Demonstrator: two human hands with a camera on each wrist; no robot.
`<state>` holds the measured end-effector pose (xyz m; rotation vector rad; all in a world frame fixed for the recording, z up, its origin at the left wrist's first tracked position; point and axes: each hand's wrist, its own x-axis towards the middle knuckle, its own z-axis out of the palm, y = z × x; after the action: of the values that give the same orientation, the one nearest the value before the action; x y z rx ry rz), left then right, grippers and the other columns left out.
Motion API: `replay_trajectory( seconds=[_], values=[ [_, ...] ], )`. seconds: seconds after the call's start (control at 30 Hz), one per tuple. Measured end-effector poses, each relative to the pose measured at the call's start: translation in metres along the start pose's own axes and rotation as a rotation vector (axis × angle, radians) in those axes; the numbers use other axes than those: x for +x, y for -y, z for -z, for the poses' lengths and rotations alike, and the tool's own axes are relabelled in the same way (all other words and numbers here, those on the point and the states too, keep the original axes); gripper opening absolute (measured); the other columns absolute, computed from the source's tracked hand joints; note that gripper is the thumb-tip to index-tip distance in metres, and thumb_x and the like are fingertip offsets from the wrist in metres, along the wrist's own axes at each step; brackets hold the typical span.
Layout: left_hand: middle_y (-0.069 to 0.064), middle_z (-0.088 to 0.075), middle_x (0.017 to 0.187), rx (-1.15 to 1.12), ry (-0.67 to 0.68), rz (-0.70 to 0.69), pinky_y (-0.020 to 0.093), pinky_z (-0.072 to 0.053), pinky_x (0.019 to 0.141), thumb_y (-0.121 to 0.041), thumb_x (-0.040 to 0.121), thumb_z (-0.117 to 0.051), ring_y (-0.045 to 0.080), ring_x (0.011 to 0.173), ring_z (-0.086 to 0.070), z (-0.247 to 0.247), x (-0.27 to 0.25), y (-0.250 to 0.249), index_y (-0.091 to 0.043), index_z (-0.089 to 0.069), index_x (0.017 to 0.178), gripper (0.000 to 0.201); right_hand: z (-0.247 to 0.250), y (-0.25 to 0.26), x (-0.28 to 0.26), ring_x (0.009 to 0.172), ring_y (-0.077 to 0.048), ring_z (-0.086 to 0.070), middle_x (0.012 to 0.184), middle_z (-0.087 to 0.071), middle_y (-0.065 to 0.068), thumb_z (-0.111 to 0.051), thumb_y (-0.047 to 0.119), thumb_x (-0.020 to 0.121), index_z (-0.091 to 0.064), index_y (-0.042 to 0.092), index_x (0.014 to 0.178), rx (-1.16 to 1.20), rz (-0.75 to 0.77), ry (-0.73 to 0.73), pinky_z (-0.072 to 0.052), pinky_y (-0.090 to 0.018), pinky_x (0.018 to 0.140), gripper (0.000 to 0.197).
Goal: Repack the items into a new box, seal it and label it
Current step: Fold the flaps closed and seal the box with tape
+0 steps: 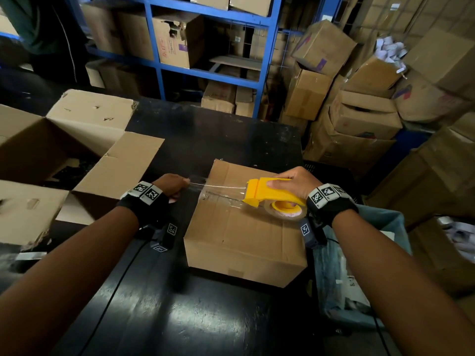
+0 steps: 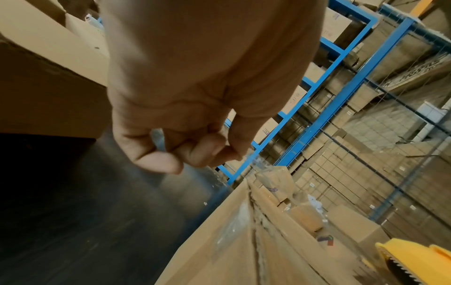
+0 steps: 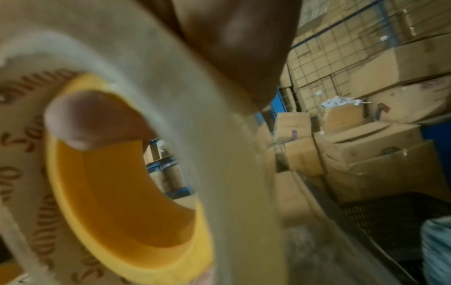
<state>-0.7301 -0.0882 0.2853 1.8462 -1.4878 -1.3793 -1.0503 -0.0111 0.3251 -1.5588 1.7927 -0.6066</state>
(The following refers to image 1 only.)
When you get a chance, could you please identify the person's right hand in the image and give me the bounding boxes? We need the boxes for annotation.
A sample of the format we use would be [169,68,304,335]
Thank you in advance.
[266,166,323,201]

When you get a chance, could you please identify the person's left hand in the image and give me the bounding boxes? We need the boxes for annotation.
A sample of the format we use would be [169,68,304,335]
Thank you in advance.
[152,173,191,204]

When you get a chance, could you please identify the yellow tape dispenser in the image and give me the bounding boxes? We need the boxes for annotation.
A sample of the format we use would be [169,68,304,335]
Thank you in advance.
[243,177,307,210]

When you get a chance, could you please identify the clear tape strip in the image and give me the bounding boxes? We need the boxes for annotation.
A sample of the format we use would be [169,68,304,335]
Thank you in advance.
[188,177,248,211]

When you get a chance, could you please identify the person's right forearm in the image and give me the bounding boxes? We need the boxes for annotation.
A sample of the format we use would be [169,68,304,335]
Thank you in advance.
[331,209,475,356]

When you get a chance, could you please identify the person's left forearm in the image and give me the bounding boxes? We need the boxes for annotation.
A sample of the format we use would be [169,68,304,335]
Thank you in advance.
[0,206,140,356]

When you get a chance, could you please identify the closed small cardboard box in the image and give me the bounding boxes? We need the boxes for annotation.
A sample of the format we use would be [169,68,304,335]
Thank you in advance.
[183,159,309,289]

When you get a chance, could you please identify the pile of brown cardboard boxes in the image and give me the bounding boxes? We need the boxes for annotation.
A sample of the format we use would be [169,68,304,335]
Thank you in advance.
[278,0,475,297]

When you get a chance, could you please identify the large open cardboard box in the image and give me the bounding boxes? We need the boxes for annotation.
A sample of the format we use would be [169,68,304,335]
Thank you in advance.
[0,89,165,251]

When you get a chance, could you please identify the blue plastic bag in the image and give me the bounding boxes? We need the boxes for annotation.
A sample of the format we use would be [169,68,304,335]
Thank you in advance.
[318,204,413,331]

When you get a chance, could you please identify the stack of stored cardboard boxes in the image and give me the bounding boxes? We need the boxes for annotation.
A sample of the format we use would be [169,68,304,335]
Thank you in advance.
[79,0,294,119]

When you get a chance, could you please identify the blue metal shelf rack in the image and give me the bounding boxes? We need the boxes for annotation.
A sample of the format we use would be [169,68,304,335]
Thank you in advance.
[62,0,345,119]

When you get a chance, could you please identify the silver tape scrap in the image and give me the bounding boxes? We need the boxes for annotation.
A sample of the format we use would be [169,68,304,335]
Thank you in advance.
[14,251,48,261]

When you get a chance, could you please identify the heap of white paper rolls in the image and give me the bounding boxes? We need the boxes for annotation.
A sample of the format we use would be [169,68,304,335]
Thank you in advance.
[374,36,408,74]

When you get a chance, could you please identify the white plastic packets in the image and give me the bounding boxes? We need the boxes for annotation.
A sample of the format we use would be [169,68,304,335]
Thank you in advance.
[437,216,475,264]

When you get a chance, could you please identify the black left wrist camera strap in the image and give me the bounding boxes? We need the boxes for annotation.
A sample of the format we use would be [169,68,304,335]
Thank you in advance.
[117,181,179,253]

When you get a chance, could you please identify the black wrist camera strap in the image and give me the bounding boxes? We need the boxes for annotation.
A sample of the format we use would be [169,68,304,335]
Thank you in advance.
[117,181,179,253]
[298,183,359,249]

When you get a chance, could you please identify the black right wrist camera strap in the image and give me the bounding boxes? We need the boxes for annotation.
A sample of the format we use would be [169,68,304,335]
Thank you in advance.
[298,183,359,249]

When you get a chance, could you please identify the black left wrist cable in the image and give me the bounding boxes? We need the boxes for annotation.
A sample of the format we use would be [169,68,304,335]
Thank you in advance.
[77,239,148,356]

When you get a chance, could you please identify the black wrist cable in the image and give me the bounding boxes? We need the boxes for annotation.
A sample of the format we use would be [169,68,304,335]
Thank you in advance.
[370,311,391,356]
[77,239,148,356]

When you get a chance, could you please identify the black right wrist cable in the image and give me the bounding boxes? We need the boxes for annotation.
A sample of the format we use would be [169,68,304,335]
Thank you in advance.
[370,311,391,356]

